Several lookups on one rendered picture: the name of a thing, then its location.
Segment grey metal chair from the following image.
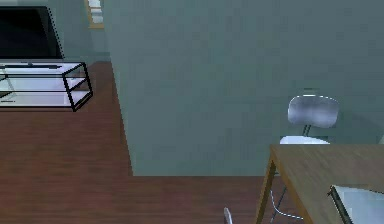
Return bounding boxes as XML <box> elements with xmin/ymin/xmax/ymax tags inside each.
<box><xmin>223</xmin><ymin>206</ymin><xmax>233</xmax><ymax>224</ymax></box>
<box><xmin>269</xmin><ymin>94</ymin><xmax>340</xmax><ymax>224</ymax></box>

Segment brown wooden table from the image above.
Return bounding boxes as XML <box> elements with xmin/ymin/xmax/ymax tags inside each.
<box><xmin>253</xmin><ymin>144</ymin><xmax>384</xmax><ymax>224</ymax></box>

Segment black framed glass television stand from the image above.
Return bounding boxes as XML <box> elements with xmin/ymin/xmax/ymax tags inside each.
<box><xmin>0</xmin><ymin>61</ymin><xmax>94</xmax><ymax>113</ymax></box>

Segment black television set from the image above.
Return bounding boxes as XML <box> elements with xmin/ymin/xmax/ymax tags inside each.
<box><xmin>0</xmin><ymin>5</ymin><xmax>65</xmax><ymax>70</ymax></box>

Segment silver laptop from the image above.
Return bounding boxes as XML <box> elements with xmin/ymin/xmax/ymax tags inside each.
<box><xmin>327</xmin><ymin>184</ymin><xmax>384</xmax><ymax>224</ymax></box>

